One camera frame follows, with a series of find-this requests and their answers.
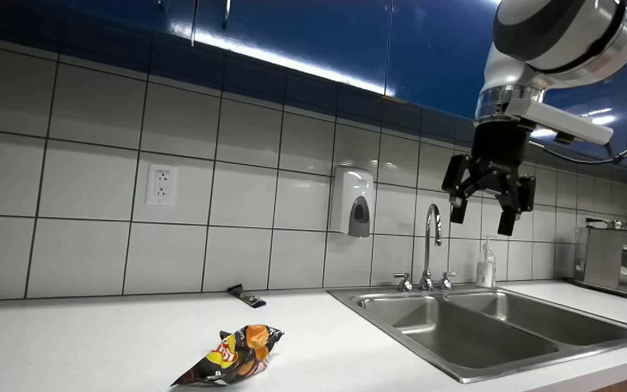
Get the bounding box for countertop coffee machine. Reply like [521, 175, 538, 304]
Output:
[570, 221, 627, 305]

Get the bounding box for under-cabinet light strip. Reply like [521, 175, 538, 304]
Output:
[167, 20, 397, 99]

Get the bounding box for blue upper cabinets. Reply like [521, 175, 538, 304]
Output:
[0, 0, 627, 179]

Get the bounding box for clear soap pump bottle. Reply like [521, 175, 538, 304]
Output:
[474, 236, 498, 291]

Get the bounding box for white wall soap dispenser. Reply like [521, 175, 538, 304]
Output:
[326, 167, 379, 239]

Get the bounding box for chrome gooseneck faucet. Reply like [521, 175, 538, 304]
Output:
[417, 204, 447, 293]

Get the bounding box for white wall power outlet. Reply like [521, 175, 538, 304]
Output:
[145, 163, 179, 210]

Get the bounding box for stainless steel double sink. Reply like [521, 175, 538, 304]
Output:
[326, 283, 627, 385]

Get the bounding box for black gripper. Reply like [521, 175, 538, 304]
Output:
[439, 119, 538, 239]

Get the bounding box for Lays chip bag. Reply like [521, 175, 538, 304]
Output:
[169, 322, 288, 391]

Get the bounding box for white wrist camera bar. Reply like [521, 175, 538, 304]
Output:
[502, 97, 616, 148]

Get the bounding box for small black bar object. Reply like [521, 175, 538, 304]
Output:
[225, 283, 268, 310]

